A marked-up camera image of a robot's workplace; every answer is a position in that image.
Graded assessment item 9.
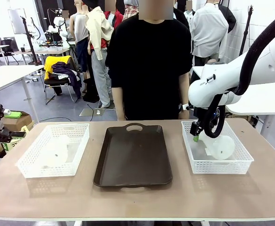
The white perforated plastic basket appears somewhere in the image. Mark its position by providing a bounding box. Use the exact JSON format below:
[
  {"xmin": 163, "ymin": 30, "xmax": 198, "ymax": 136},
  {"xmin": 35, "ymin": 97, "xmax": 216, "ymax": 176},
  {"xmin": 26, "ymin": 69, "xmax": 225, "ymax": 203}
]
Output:
[
  {"xmin": 181, "ymin": 120, "xmax": 255, "ymax": 175},
  {"xmin": 16, "ymin": 123, "xmax": 90, "ymax": 178}
]

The white table with metal leg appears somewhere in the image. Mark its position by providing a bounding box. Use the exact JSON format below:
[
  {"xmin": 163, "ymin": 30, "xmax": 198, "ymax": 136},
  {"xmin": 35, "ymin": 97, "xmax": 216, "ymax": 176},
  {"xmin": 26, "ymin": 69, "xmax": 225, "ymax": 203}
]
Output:
[{"xmin": 0, "ymin": 65, "xmax": 46, "ymax": 123}]

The person's right forearm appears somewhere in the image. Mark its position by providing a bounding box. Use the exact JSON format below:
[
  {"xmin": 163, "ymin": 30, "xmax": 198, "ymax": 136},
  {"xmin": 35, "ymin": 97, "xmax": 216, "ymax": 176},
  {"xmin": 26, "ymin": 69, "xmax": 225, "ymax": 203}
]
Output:
[{"xmin": 111, "ymin": 86, "xmax": 126, "ymax": 115}]

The metal frame chair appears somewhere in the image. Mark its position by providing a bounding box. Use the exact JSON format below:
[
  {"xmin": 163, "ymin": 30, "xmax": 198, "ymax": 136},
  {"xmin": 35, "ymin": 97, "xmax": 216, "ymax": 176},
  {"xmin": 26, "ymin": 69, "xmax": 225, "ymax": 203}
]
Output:
[{"xmin": 44, "ymin": 55, "xmax": 79, "ymax": 105}]

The dark purple garment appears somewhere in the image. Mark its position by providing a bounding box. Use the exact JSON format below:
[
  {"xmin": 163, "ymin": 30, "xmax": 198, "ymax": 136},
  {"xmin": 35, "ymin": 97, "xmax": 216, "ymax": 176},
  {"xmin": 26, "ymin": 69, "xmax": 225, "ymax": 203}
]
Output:
[{"xmin": 51, "ymin": 61, "xmax": 82, "ymax": 99}]

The black light stand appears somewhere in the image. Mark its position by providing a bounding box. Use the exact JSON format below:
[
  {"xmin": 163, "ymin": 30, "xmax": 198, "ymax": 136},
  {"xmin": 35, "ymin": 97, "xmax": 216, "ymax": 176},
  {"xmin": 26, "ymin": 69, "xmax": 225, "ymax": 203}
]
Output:
[{"xmin": 239, "ymin": 5, "xmax": 256, "ymax": 60}]

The mannequin with beige jacket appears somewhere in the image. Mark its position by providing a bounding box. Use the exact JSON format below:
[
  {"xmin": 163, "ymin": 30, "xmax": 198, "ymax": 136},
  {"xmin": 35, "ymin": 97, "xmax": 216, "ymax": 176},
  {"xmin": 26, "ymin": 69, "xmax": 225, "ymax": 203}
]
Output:
[{"xmin": 85, "ymin": 0, "xmax": 115, "ymax": 109}]

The black tripod stand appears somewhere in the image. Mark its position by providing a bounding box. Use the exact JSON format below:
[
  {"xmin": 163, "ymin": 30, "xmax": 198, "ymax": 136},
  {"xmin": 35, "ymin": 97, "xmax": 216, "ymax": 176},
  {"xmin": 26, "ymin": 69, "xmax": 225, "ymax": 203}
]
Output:
[{"xmin": 20, "ymin": 16, "xmax": 42, "ymax": 66}]

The dark brown plastic tray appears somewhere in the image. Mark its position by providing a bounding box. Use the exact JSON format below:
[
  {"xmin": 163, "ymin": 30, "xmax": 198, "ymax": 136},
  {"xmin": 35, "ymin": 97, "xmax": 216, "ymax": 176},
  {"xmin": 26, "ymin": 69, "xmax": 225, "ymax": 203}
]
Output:
[{"xmin": 93, "ymin": 122, "xmax": 173, "ymax": 188}]

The mannequin with red shirt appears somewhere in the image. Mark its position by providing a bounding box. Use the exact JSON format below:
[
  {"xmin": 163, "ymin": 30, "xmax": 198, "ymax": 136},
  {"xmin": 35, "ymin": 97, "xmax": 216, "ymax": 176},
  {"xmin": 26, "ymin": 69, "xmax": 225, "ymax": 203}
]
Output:
[{"xmin": 103, "ymin": 10, "xmax": 124, "ymax": 31}]

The person's left hand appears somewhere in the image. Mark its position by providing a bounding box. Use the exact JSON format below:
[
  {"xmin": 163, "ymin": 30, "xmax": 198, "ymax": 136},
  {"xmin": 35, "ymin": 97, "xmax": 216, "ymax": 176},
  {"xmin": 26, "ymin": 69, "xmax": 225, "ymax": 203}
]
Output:
[{"xmin": 178, "ymin": 109, "xmax": 190, "ymax": 120}]

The person's left forearm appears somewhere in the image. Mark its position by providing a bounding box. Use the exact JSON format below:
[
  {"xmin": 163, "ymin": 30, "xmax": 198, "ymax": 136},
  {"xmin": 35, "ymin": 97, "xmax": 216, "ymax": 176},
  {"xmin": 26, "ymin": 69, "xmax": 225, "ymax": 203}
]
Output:
[{"xmin": 178, "ymin": 70, "xmax": 190, "ymax": 106}]

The person in black shirt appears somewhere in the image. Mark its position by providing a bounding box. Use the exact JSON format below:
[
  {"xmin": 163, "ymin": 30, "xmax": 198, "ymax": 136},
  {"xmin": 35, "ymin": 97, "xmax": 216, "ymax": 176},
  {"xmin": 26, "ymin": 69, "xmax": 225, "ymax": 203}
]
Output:
[{"xmin": 105, "ymin": 0, "xmax": 194, "ymax": 121}]

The mannequin with black jacket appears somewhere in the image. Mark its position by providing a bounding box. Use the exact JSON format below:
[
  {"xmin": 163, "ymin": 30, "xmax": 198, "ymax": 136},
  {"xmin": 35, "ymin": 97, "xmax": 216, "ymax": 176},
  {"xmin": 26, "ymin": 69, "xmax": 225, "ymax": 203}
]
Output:
[{"xmin": 218, "ymin": 3, "xmax": 237, "ymax": 34}]

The translucent plastic conical flask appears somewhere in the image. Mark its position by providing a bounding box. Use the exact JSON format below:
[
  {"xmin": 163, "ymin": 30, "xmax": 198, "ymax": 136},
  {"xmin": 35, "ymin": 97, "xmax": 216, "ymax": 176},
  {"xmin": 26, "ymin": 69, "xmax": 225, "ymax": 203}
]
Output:
[
  {"xmin": 39, "ymin": 135, "xmax": 71, "ymax": 166},
  {"xmin": 199, "ymin": 134, "xmax": 236, "ymax": 161}
]

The black office chair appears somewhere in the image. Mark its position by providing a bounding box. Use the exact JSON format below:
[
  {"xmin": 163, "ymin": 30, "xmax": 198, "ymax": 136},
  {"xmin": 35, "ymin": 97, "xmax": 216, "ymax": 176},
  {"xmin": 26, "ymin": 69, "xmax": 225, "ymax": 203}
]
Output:
[{"xmin": 0, "ymin": 39, "xmax": 20, "ymax": 66}]

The mannequin with white shirt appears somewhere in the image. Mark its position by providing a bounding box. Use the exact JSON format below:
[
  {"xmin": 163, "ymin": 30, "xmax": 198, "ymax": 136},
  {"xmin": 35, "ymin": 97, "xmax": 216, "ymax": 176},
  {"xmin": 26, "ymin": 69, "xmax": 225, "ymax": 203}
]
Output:
[{"xmin": 189, "ymin": 0, "xmax": 229, "ymax": 67}]

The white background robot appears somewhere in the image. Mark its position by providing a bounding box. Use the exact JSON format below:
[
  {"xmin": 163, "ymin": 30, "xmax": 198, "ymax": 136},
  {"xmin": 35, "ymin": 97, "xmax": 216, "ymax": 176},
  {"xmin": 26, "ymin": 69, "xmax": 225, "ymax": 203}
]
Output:
[{"xmin": 47, "ymin": 8, "xmax": 69, "ymax": 42}]

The black corrugated cable hose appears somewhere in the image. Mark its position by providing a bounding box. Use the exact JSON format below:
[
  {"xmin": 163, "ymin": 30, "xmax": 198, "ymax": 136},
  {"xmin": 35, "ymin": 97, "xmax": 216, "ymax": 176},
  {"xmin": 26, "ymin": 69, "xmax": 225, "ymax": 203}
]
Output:
[{"xmin": 202, "ymin": 9, "xmax": 275, "ymax": 138}]

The grey mannequin floor plate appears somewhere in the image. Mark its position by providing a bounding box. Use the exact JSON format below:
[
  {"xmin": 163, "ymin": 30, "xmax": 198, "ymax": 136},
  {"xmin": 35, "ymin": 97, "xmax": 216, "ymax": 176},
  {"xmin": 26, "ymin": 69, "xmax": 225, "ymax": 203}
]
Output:
[{"xmin": 79, "ymin": 107, "xmax": 105, "ymax": 117}]

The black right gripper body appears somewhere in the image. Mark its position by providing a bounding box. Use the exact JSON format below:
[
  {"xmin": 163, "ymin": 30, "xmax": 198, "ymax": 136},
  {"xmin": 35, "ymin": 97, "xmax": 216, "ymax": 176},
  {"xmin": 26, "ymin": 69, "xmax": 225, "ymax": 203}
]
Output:
[{"xmin": 190, "ymin": 121, "xmax": 203, "ymax": 137}]

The mannequin with grey tank top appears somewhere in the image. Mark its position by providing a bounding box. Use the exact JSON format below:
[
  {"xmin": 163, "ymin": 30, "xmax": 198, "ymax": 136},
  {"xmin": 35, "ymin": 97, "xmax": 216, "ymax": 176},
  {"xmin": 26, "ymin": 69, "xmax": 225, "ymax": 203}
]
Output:
[{"xmin": 69, "ymin": 0, "xmax": 91, "ymax": 80}]

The yellow garment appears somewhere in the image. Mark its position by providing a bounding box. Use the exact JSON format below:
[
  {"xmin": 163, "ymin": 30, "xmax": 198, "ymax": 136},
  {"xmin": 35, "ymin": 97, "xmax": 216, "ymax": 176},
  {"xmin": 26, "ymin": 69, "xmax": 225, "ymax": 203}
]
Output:
[{"xmin": 44, "ymin": 55, "xmax": 72, "ymax": 81}]

